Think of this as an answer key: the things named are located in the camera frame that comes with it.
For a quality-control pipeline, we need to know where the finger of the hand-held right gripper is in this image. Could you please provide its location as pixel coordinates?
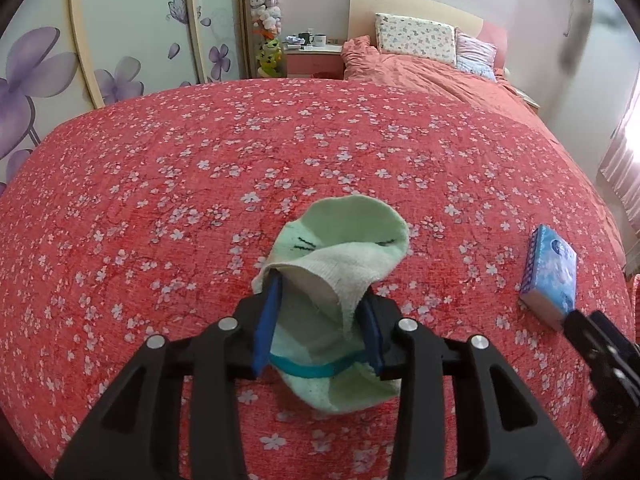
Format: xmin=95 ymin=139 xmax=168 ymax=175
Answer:
xmin=564 ymin=309 xmax=608 ymax=363
xmin=589 ymin=310 xmax=633 ymax=356

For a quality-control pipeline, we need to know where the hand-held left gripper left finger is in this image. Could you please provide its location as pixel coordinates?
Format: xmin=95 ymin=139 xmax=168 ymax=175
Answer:
xmin=54 ymin=271 xmax=286 ymax=480

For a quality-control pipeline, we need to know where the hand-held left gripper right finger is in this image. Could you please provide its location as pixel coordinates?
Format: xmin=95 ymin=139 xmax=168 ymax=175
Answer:
xmin=359 ymin=294 xmax=584 ymax=480

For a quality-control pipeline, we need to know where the light green sock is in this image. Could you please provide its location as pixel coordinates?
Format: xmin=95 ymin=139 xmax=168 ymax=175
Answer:
xmin=251 ymin=195 xmax=411 ymax=415

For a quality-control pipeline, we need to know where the blue tissue packet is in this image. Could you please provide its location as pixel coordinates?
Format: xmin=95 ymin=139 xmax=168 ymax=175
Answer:
xmin=518 ymin=224 xmax=579 ymax=332

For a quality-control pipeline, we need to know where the pink curtain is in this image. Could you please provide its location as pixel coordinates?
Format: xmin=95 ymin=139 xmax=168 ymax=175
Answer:
xmin=598 ymin=105 xmax=640 ymax=241

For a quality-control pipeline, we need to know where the bed with salmon duvet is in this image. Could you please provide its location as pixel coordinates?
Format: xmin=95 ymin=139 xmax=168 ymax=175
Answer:
xmin=341 ymin=36 xmax=541 ymax=116

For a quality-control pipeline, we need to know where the pink and white nightstand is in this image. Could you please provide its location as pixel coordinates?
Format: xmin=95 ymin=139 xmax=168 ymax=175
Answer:
xmin=283 ymin=43 xmax=346 ymax=80

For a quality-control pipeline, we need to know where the pink striped pillow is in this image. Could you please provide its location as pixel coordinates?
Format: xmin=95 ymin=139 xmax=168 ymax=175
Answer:
xmin=454 ymin=33 xmax=500 ymax=83

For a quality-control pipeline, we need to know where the white floral pillow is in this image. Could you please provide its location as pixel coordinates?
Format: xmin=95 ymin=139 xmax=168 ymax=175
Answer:
xmin=374 ymin=13 xmax=458 ymax=66

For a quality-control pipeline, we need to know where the clear tube of plush toys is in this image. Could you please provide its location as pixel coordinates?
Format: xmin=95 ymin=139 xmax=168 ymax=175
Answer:
xmin=248 ymin=0 xmax=285 ymax=79

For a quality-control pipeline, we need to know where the white air conditioner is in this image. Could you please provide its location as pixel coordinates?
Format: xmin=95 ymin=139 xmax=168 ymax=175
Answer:
xmin=515 ymin=0 xmax=608 ymax=126

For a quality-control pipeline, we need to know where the wardrobe with purple flower print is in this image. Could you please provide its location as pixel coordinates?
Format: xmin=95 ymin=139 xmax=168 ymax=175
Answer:
xmin=0 ymin=0 xmax=251 ymax=196

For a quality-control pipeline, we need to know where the beige and pink headboard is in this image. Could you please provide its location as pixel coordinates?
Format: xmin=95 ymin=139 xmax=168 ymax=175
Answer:
xmin=349 ymin=0 xmax=509 ymax=71

